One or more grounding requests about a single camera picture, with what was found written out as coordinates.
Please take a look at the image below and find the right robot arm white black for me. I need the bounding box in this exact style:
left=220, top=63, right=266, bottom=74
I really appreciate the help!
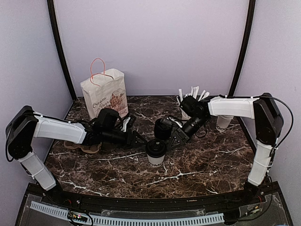
left=167, top=93, right=288, bottom=204

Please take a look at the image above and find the stack of white paper cups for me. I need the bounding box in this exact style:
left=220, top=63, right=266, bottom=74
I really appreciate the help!
left=215, top=115, right=234, bottom=132

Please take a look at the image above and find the single black cup lid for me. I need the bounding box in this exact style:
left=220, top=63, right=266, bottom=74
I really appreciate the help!
left=145, top=139, right=167, bottom=158

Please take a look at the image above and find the black front table rail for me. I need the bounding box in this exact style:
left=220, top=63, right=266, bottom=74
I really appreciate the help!
left=47, top=175, right=259, bottom=215

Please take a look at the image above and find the single white paper cup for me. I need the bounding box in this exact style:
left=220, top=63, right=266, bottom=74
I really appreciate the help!
left=147, top=155, right=165, bottom=167

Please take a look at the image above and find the white paper takeout bag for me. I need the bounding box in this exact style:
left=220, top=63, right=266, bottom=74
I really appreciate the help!
left=80, top=69, right=128, bottom=119

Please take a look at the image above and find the white cup holding straws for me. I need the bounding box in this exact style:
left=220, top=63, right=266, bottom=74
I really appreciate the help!
left=181, top=110, right=190, bottom=121

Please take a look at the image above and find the brown pulp cup carrier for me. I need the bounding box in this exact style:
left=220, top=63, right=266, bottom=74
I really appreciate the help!
left=63, top=141, right=102, bottom=154

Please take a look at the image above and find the stack of black lids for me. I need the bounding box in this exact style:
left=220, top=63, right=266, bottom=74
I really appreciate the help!
left=154, top=118, right=173, bottom=140

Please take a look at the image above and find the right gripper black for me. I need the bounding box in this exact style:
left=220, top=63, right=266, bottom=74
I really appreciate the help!
left=167, top=114, right=209, bottom=150

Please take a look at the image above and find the right black frame post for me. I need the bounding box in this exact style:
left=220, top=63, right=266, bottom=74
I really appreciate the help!
left=228, top=0, right=256, bottom=96

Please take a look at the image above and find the grey slotted cable duct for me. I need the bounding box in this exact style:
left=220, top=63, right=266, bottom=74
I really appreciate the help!
left=30, top=201, right=224, bottom=226

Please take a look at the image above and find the bundle of wrapped white straws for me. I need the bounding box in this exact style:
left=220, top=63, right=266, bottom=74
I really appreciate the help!
left=176, top=86, right=210, bottom=105

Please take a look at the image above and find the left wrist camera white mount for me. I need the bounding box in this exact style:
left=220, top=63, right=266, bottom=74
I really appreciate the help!
left=120, top=115, right=136, bottom=132

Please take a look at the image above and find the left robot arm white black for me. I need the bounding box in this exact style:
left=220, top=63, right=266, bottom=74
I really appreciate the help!
left=5, top=105, right=147, bottom=205

